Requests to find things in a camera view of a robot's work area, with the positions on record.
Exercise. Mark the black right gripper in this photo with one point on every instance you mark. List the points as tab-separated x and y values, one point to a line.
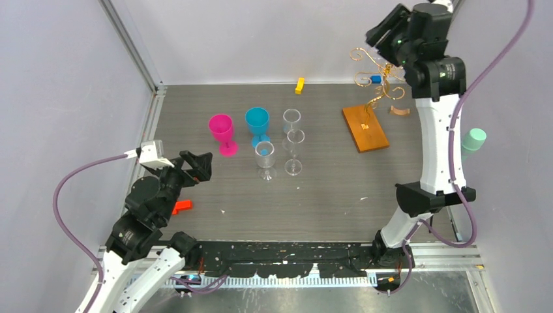
398	19

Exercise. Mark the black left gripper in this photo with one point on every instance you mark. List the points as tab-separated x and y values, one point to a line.
201	166

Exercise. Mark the pink wine glass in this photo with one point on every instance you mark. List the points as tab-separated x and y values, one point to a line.
221	128

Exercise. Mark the blue wine glass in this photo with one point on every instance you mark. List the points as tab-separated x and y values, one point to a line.
258	120

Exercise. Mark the clear wine glass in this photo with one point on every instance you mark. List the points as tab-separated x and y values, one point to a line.
291	120

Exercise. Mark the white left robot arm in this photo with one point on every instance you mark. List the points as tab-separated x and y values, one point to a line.
149	206

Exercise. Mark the red toy block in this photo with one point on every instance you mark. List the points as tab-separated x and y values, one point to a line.
183	205

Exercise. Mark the small blue cube block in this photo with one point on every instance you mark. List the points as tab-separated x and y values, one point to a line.
375	79

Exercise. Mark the curved wooden block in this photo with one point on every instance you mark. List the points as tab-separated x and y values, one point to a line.
399	112

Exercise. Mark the yellow toy block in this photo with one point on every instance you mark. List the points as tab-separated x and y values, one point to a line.
300	85

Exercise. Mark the mint green microphone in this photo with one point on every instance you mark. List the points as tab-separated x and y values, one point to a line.
472	142

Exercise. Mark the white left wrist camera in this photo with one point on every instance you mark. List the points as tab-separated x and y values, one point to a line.
150	154

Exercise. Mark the aluminium frame rail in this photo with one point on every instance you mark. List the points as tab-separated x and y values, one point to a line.
123	23

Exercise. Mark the gold wire glass rack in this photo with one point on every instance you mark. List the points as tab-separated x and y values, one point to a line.
363	125

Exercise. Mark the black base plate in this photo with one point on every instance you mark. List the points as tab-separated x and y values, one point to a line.
283	259

